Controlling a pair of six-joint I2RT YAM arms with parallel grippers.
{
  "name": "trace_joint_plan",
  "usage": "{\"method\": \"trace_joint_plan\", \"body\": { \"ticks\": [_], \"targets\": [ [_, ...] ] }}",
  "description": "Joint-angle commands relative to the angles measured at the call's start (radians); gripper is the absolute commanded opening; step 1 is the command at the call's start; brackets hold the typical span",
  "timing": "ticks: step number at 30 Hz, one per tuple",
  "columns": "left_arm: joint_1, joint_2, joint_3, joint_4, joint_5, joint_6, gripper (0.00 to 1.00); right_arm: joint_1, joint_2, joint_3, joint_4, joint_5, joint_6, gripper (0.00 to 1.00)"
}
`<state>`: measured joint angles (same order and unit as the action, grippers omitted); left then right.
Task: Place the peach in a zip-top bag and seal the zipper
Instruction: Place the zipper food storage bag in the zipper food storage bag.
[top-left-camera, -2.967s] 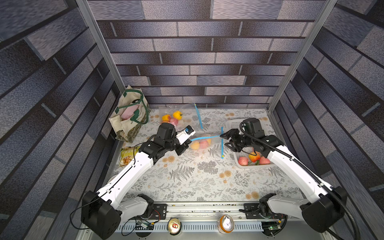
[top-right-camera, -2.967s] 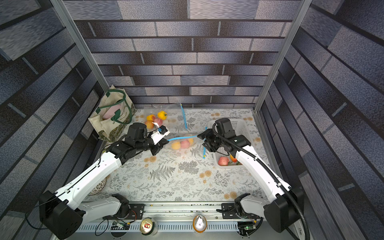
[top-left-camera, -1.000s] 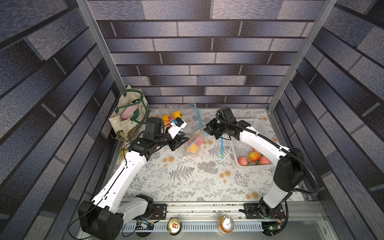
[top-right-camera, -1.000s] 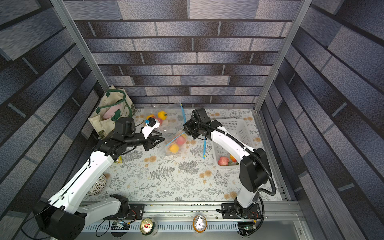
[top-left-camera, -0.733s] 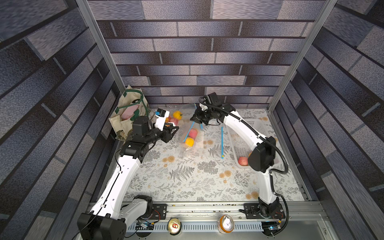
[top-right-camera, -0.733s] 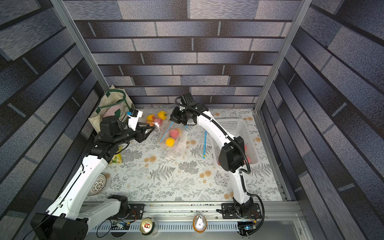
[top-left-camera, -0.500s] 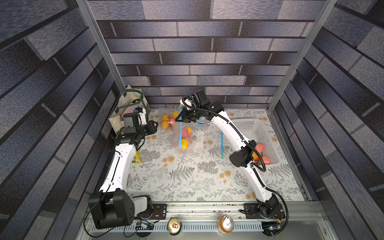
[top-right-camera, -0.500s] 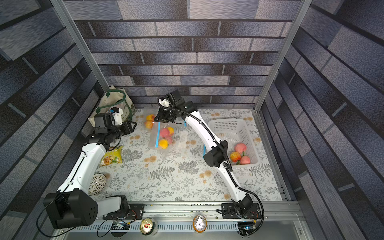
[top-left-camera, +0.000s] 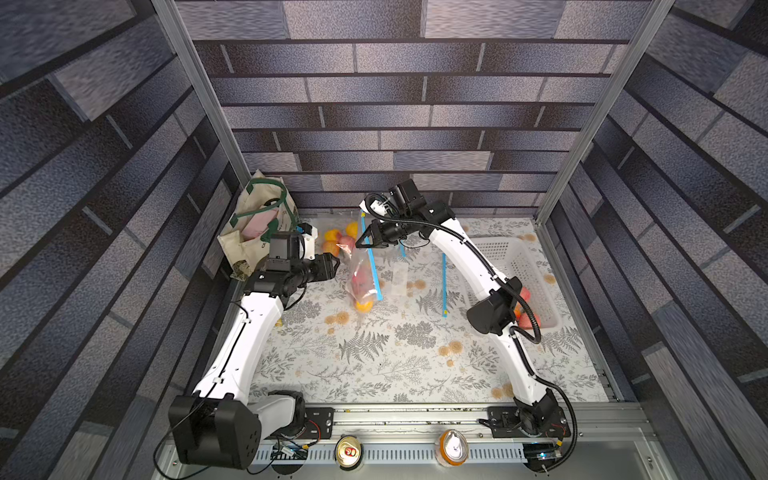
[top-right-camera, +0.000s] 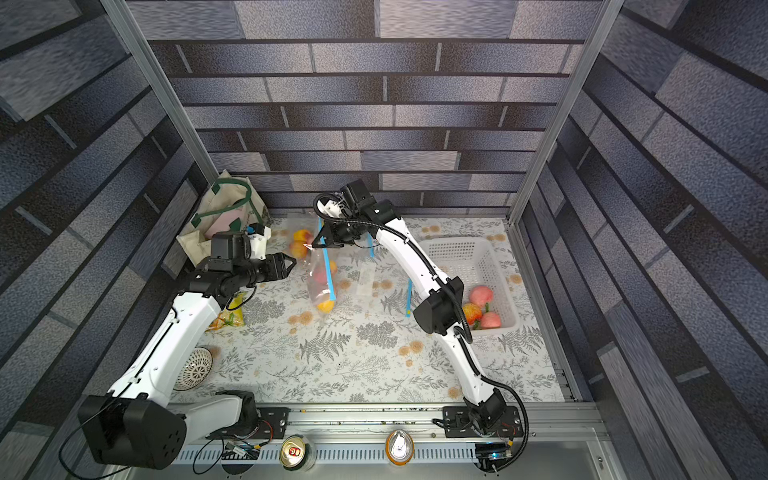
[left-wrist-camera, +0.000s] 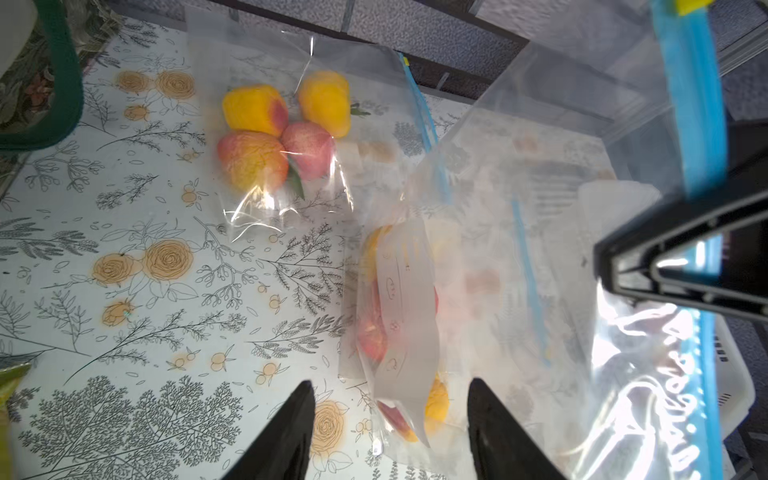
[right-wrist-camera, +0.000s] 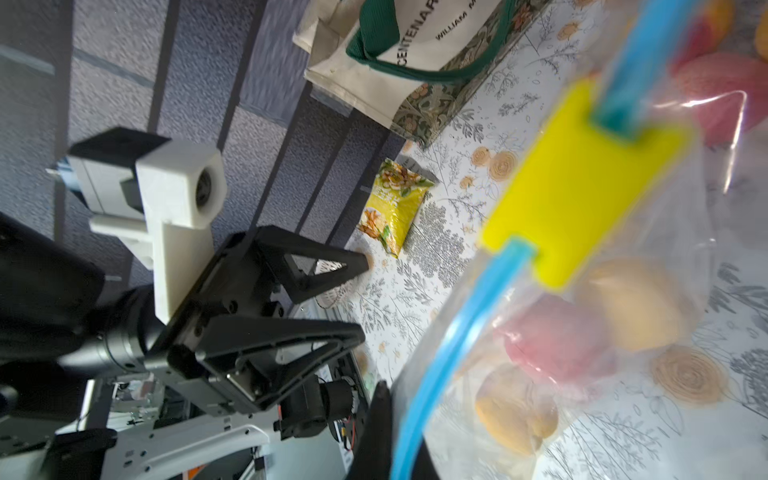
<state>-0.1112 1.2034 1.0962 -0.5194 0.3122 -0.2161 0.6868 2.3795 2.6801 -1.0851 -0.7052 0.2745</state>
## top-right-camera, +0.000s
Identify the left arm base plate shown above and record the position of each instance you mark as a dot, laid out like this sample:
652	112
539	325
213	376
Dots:
272	423

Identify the white plastic mesh basket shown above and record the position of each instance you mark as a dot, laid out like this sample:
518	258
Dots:
473	260

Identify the clear zip-top bag blue zipper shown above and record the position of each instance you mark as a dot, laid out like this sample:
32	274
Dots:
341	234

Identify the large pink peach right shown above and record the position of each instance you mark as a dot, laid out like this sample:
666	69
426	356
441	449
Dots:
481	296

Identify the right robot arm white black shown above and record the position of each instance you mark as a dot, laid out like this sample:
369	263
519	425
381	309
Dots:
440	314

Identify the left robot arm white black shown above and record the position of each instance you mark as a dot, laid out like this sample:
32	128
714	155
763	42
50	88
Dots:
132	425

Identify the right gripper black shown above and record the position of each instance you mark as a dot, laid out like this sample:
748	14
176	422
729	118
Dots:
327	237

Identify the white round strainer bowl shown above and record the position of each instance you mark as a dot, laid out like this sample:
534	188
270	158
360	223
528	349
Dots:
195	370

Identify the canvas tote bag green handles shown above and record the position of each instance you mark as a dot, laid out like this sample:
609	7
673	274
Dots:
231	204

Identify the yellow snack packet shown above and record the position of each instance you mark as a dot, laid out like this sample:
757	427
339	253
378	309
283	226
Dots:
231	316

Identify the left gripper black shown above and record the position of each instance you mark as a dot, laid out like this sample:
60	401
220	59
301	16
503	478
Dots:
278	264

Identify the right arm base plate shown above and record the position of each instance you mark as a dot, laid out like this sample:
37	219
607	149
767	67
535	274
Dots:
461	422

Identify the wrinkled yellow red peach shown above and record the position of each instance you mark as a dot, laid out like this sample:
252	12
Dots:
472	312

